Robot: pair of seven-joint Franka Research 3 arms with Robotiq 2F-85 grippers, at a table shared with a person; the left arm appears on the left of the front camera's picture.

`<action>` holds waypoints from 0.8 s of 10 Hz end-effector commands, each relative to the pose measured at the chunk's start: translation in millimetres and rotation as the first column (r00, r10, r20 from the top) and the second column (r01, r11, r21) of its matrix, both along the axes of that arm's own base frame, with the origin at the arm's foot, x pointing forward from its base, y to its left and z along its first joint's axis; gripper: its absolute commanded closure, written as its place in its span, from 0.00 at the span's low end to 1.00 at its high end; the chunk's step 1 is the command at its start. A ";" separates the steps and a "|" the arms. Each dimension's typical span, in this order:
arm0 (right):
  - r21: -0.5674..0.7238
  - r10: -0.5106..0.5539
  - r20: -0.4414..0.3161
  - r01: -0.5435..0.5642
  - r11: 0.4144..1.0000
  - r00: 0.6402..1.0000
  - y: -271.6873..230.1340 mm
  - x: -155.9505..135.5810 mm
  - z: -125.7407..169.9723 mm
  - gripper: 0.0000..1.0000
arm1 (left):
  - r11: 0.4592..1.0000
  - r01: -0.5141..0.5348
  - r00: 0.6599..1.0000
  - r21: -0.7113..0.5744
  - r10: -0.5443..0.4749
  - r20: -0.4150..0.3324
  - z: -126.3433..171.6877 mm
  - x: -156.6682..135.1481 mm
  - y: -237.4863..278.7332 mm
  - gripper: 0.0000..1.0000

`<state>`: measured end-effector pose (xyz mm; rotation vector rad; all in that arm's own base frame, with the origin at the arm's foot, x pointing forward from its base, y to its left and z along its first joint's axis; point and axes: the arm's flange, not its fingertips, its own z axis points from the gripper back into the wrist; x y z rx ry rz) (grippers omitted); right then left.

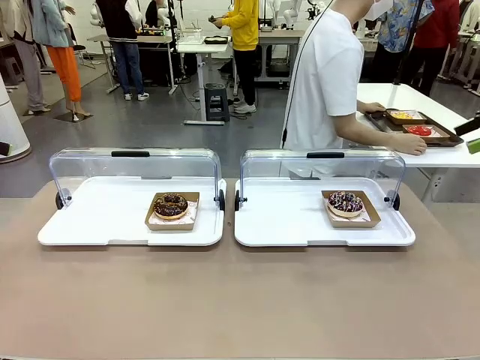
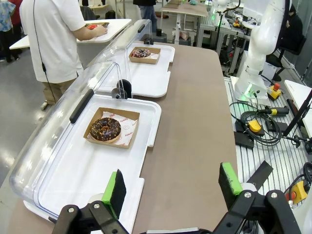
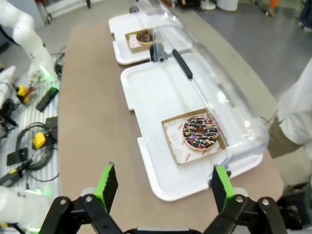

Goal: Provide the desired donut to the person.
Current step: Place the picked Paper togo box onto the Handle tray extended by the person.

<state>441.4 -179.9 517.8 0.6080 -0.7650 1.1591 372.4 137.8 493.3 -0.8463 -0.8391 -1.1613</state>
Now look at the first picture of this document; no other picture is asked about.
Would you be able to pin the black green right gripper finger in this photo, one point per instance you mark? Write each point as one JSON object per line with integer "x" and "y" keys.
{"x": 474, "y": 146}
{"x": 470, "y": 126}

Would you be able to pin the dark brown serving tray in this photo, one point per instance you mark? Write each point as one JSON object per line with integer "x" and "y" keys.
{"x": 450, "y": 141}

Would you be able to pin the red glazed donut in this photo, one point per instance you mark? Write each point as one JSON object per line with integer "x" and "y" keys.
{"x": 440, "y": 132}
{"x": 418, "y": 130}

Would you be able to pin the yellow glazed sprinkle donut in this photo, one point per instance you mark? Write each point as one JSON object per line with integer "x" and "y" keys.
{"x": 403, "y": 114}

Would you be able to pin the person's right forearm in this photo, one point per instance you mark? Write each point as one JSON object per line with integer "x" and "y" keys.
{"x": 367, "y": 135}

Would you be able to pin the clear lid of chocolate donut tray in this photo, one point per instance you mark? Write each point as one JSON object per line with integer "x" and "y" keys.
{"x": 93, "y": 165}

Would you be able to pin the person in red top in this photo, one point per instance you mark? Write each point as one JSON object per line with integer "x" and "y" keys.
{"x": 438, "y": 26}

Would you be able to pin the white display tray with chocolate donut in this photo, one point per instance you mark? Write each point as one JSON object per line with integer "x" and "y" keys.
{"x": 105, "y": 213}

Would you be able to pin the person in blue patterned shirt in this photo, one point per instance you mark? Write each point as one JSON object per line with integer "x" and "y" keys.
{"x": 397, "y": 26}

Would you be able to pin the sprinkled chocolate donut in box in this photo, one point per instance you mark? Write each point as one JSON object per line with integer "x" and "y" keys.
{"x": 356, "y": 224}

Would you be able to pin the person in black vest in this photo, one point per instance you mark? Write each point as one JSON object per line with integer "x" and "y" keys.
{"x": 129, "y": 63}

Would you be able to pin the purple donut with white drizzle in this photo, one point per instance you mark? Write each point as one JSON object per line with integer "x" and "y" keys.
{"x": 337, "y": 210}

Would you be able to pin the person in white shirt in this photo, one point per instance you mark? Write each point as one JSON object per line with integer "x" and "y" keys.
{"x": 322, "y": 75}

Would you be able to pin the chocolate donut with nut crumbs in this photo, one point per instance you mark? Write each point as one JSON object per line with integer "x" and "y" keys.
{"x": 161, "y": 210}

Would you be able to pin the printed paper under chocolate donut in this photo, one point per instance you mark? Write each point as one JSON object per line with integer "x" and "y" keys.
{"x": 192, "y": 210}

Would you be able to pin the white display tray with purple donut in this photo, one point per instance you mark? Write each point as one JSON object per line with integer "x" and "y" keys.
{"x": 285, "y": 221}

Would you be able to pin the clear lid of purple donut tray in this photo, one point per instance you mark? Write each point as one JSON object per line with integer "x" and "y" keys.
{"x": 270, "y": 168}

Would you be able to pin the person in yellow hoodie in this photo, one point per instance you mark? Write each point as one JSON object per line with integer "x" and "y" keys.
{"x": 243, "y": 30}

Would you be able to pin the person's right hand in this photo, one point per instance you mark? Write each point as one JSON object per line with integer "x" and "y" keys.
{"x": 412, "y": 145}

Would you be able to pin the person's left hand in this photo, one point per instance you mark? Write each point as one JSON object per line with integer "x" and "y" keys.
{"x": 371, "y": 108}

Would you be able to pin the large white table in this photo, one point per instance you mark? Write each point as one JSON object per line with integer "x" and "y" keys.
{"x": 412, "y": 97}

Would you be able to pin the mannequin with grey trousers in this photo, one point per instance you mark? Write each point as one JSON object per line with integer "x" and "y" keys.
{"x": 30, "y": 67}

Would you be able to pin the black slanted pole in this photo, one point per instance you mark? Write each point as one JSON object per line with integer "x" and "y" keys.
{"x": 408, "y": 47}

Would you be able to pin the mannequin with orange trousers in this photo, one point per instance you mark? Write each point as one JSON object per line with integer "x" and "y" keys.
{"x": 65, "y": 67}

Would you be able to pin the grey background desk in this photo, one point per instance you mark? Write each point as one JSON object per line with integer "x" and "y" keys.
{"x": 100, "y": 38}

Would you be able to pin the white background desk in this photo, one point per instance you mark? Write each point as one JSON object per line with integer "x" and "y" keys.
{"x": 195, "y": 48}

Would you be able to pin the grey step stool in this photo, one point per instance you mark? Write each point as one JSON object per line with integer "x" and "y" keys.
{"x": 216, "y": 101}

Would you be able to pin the white round pedestal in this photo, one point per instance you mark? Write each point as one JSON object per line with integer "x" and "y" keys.
{"x": 11, "y": 120}

